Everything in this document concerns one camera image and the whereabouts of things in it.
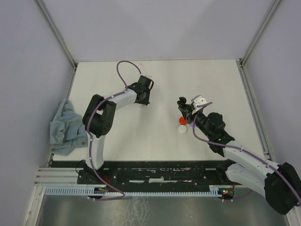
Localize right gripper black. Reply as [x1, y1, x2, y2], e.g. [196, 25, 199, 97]
[178, 103, 212, 138]

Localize black round case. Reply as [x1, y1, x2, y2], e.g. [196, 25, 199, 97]
[177, 97, 187, 107]

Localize red round case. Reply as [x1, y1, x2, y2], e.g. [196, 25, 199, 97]
[179, 117, 187, 125]

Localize white earbud charging case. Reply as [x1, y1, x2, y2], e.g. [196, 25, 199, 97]
[178, 125, 188, 134]

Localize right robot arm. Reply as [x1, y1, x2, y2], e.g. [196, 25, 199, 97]
[177, 97, 301, 215]

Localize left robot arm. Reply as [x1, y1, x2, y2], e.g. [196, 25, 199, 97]
[82, 75, 154, 184]

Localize blue cloth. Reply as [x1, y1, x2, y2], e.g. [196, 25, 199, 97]
[49, 98, 88, 156]

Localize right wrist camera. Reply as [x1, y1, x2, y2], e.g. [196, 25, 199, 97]
[191, 95, 208, 114]

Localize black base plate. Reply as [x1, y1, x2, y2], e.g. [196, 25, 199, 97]
[77, 161, 233, 192]

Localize light blue cable duct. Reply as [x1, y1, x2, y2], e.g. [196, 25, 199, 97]
[44, 186, 222, 197]

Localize left aluminium frame post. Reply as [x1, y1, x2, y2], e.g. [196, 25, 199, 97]
[34, 0, 77, 68]

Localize aluminium frame post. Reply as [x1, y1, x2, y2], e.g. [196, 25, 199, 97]
[239, 0, 283, 68]
[34, 0, 77, 68]

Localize right aluminium frame post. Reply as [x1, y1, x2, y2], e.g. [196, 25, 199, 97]
[239, 0, 283, 68]

